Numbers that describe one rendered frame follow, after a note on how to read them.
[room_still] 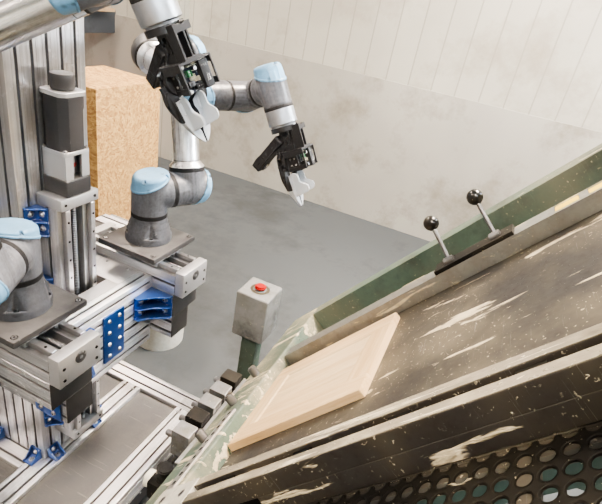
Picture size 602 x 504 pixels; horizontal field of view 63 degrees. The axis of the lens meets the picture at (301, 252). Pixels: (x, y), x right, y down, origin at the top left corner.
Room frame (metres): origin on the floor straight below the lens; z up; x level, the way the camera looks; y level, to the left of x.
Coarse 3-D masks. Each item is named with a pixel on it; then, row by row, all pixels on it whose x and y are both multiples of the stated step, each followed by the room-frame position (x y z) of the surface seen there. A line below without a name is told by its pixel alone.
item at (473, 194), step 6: (468, 192) 1.10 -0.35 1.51; (474, 192) 1.09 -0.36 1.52; (480, 192) 1.09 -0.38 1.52; (468, 198) 1.09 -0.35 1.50; (474, 198) 1.08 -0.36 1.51; (480, 198) 1.08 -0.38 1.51; (474, 204) 1.09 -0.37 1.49; (480, 204) 1.08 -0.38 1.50; (480, 210) 1.07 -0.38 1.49; (486, 216) 1.06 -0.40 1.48; (486, 222) 1.05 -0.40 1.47; (492, 228) 1.04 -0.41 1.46; (492, 234) 1.02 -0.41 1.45; (498, 234) 1.02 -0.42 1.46
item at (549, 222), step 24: (600, 192) 0.96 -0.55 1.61; (552, 216) 0.98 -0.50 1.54; (576, 216) 0.97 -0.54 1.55; (504, 240) 1.00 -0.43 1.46; (528, 240) 0.99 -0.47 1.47; (480, 264) 1.01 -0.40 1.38; (408, 288) 1.06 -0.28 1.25; (432, 288) 1.03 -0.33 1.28; (360, 312) 1.11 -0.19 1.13; (384, 312) 1.06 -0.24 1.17; (312, 336) 1.16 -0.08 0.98; (336, 336) 1.09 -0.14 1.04; (288, 360) 1.13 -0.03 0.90
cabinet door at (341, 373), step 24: (360, 336) 0.99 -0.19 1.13; (384, 336) 0.91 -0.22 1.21; (312, 360) 1.02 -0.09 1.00; (336, 360) 0.94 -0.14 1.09; (360, 360) 0.85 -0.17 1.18; (288, 384) 0.96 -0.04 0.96; (312, 384) 0.88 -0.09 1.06; (336, 384) 0.80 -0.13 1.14; (360, 384) 0.74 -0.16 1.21; (264, 408) 0.89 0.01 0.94; (288, 408) 0.81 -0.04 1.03; (312, 408) 0.75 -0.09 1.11; (336, 408) 0.73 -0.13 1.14; (240, 432) 0.83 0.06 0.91; (264, 432) 0.77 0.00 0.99
